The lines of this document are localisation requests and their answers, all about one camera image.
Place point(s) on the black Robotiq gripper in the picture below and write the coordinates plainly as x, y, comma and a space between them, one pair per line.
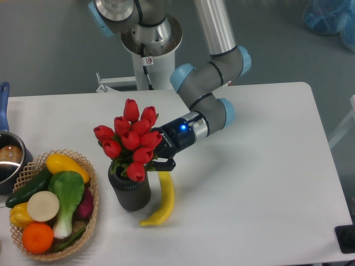
177, 135

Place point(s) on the red tulip bouquet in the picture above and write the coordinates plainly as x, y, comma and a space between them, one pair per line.
131, 142

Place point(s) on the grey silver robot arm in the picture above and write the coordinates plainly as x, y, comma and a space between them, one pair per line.
195, 86

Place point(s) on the dark grey ribbed vase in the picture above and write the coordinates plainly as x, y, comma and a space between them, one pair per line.
132, 195

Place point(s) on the yellow plastic banana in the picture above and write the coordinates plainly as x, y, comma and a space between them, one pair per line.
167, 203

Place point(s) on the purple sweet potato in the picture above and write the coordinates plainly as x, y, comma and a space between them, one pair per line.
86, 206

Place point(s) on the green bok choy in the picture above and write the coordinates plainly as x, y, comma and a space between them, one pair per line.
68, 186

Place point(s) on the yellow squash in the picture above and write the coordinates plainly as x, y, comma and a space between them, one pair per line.
59, 162

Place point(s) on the dark green cucumber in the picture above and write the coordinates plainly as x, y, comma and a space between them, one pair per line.
39, 182

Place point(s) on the green chili pepper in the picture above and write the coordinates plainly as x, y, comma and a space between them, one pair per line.
70, 241

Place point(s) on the cream round radish slice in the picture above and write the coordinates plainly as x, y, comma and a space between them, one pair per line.
43, 206

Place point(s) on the orange fruit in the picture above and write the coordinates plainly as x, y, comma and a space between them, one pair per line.
37, 238

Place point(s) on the blue saucepan with lid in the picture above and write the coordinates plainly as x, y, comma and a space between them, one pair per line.
14, 154

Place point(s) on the yellow bell pepper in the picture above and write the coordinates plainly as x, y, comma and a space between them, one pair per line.
19, 216

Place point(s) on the black device at edge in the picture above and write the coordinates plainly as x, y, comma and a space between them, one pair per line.
345, 238

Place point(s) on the blue plastic bag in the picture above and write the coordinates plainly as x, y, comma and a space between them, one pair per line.
331, 18

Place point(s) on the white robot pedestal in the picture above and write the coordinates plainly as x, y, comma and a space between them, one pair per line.
152, 51

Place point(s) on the white metal frame right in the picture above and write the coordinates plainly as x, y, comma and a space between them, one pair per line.
343, 127

